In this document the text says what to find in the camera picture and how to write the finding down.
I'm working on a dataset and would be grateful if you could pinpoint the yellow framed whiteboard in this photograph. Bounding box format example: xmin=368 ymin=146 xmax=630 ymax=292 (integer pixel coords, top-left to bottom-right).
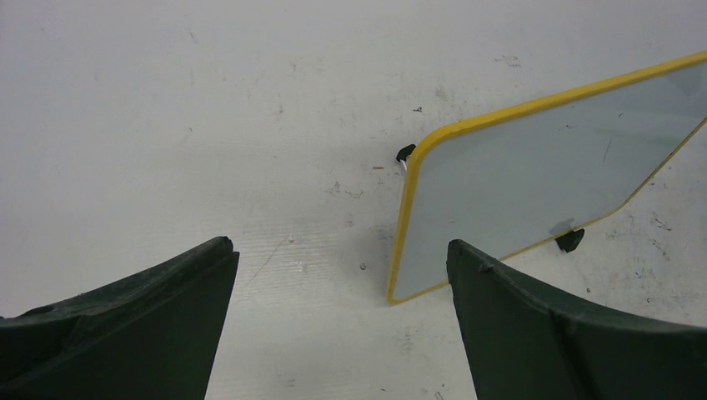
xmin=386 ymin=52 xmax=706 ymax=304

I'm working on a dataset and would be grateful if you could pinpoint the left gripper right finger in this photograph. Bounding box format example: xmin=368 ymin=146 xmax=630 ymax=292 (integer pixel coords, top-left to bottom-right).
xmin=446 ymin=239 xmax=706 ymax=399

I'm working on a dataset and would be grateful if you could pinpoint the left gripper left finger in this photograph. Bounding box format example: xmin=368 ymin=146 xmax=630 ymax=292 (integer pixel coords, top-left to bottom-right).
xmin=1 ymin=237 xmax=239 ymax=399

